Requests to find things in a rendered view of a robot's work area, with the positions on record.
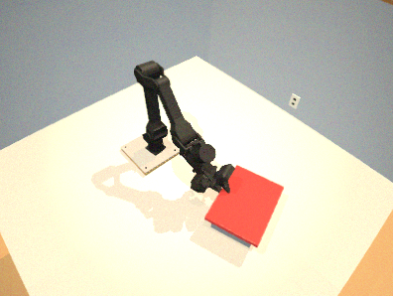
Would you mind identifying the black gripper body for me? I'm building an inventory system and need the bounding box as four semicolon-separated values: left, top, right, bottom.
192;163;235;183

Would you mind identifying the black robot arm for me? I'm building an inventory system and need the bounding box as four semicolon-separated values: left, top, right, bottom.
134;61;216;193

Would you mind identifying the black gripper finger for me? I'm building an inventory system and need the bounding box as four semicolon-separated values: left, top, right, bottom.
215;181;231;194
209;179;222;193

